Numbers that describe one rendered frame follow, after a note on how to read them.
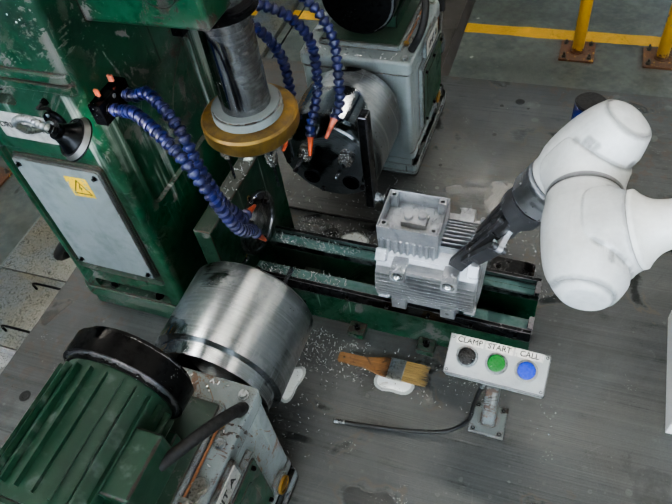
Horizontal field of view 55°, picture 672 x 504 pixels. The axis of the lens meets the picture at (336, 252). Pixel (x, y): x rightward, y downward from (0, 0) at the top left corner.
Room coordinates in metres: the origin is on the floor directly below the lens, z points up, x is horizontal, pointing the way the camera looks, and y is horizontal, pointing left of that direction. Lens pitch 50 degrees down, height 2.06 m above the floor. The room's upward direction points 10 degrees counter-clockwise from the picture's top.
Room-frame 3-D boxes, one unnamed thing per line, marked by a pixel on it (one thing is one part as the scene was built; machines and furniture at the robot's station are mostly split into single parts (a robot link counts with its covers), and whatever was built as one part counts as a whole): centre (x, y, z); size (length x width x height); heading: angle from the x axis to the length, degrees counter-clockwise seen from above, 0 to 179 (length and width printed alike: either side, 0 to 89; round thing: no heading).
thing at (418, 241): (0.83, -0.16, 1.11); 0.12 x 0.11 x 0.07; 63
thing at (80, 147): (0.85, 0.39, 1.46); 0.18 x 0.11 x 0.13; 62
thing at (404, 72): (1.48, -0.20, 0.99); 0.35 x 0.31 x 0.37; 152
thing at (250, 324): (0.64, 0.24, 1.04); 0.37 x 0.25 x 0.25; 152
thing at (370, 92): (1.24, -0.08, 1.04); 0.41 x 0.25 x 0.25; 152
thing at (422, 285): (0.81, -0.19, 1.02); 0.20 x 0.19 x 0.19; 63
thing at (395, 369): (0.70, -0.06, 0.80); 0.21 x 0.05 x 0.01; 64
